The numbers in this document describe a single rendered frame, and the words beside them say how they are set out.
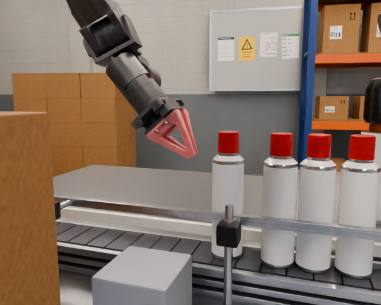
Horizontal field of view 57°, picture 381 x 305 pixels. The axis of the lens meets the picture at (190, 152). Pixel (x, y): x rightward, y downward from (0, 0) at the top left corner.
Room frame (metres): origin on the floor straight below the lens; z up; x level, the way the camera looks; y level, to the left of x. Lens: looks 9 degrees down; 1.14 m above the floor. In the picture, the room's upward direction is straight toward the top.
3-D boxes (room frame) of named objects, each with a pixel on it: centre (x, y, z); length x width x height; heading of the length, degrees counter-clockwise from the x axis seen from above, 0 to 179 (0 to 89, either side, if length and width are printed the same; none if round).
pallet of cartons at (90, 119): (4.04, 1.27, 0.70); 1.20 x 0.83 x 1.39; 85
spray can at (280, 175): (0.52, -0.14, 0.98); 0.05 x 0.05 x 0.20
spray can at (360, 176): (0.49, -0.24, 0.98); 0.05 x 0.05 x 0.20
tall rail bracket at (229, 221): (0.47, -0.06, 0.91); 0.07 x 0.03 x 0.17; 162
